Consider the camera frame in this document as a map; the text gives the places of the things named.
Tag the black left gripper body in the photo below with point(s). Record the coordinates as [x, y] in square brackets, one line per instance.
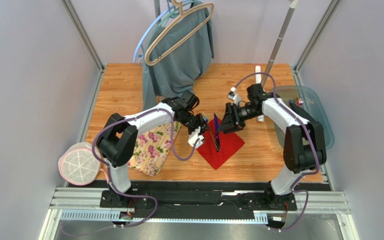
[191, 122]

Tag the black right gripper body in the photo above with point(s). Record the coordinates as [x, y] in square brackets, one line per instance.
[233, 116]

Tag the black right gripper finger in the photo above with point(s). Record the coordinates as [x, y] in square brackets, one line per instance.
[231, 123]
[231, 108]

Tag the iridescent rainbow fork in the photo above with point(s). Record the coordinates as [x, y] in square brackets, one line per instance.
[212, 136]

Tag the red paper napkin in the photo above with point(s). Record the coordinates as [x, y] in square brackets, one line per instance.
[230, 144]

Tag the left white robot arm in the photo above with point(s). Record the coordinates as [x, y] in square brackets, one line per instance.
[114, 145]

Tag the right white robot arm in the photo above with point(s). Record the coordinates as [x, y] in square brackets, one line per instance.
[304, 148]

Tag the grey-green hanging shirt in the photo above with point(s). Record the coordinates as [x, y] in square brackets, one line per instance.
[178, 72]

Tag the small iridescent object in tray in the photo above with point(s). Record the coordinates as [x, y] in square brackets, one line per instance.
[298, 102]

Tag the transparent grey plastic tray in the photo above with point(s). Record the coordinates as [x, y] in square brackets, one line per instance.
[311, 103]

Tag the floral melamine tray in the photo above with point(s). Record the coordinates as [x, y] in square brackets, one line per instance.
[152, 148]

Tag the light blue clothes hanger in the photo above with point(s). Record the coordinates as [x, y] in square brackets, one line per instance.
[142, 54]

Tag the green clothes hanger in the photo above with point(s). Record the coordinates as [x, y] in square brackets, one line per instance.
[172, 12]

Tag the white garment rack stand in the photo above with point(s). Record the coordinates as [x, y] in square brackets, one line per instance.
[261, 79]

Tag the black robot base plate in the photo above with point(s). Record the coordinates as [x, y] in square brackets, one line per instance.
[198, 200]

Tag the aluminium frame rail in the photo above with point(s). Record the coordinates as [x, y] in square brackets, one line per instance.
[82, 204]

